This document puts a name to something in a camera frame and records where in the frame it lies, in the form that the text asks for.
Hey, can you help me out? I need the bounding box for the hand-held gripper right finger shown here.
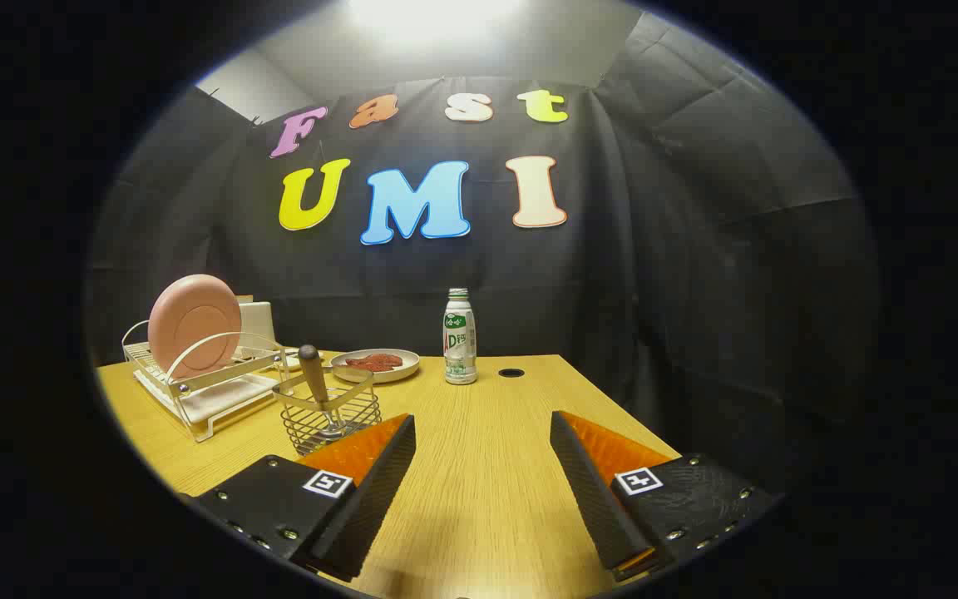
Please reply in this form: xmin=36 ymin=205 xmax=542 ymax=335
xmin=550 ymin=410 xmax=779 ymax=583

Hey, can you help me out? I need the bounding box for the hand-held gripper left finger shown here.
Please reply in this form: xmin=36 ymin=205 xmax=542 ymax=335
xmin=184 ymin=413 xmax=417 ymax=583

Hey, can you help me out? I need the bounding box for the metal wire basket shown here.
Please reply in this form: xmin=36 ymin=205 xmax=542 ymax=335
xmin=273 ymin=366 xmax=382 ymax=456

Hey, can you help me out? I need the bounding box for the wooden handled metal spoon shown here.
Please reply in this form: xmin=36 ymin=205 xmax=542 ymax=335
xmin=298 ymin=344 xmax=351 ymax=440

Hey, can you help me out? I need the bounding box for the white wire dish rack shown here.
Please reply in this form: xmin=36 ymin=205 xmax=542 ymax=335
xmin=121 ymin=320 xmax=289 ymax=443

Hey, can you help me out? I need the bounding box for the pink plate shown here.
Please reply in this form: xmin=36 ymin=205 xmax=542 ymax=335
xmin=147 ymin=274 xmax=243 ymax=379

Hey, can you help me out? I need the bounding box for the beige ceramic plate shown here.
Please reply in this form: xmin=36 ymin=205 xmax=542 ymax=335
xmin=330 ymin=349 xmax=421 ymax=384

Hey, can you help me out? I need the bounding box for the white green drink bottle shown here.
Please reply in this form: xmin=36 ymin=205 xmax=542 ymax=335
xmin=443 ymin=288 xmax=478 ymax=385

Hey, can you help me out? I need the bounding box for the white toaster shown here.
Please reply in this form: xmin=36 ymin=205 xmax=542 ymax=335
xmin=236 ymin=301 xmax=277 ymax=354

